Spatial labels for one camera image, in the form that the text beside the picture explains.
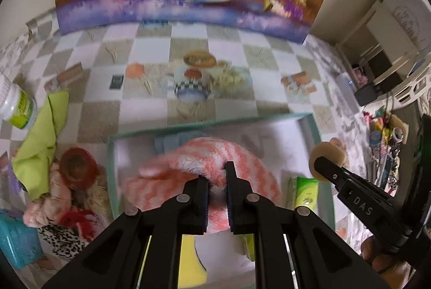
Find red pink chenille scrunchies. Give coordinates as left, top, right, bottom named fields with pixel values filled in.
left=60, top=210, right=103, bottom=242

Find green tissue pack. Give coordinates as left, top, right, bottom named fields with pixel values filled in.
left=286, top=177, right=318, bottom=212

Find yellow sponge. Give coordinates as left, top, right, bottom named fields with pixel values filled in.
left=178, top=235, right=207, bottom=288

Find pink white zigzag towel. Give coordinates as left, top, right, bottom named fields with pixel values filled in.
left=123, top=137, right=283, bottom=234

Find red tape roll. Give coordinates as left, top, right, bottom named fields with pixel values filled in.
left=59, top=147, right=99, bottom=191

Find blue face mask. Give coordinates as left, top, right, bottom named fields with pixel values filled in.
left=154, top=130, right=208, bottom=155

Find lime green cloth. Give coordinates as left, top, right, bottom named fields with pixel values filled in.
left=12, top=91, right=69, bottom=200

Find leopard print scrunchie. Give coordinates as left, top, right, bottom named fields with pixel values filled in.
left=38, top=224, right=88, bottom=260

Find beige pink fabric scrunchie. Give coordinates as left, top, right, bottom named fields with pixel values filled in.
left=308, top=138, right=346, bottom=183

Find person's right hand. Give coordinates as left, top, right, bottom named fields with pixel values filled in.
left=361, top=236, right=429, bottom=288

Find teal plastic container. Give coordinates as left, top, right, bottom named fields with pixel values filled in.
left=0, top=209, right=43, bottom=269

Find cluttered items pile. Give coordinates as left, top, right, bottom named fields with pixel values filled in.
left=363, top=106, right=409, bottom=196

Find teal shallow box tray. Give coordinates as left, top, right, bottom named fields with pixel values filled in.
left=106, top=112, right=336, bottom=289

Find black power adapter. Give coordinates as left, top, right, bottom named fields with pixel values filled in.
left=354, top=83, right=384, bottom=107

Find white power strip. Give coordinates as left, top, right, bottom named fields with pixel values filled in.
left=335, top=72, right=361, bottom=114

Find checkered patterned tablecloth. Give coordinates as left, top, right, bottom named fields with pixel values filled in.
left=1, top=10, right=368, bottom=175

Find white green pill bottle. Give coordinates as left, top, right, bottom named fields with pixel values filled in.
left=0, top=74, right=37, bottom=129

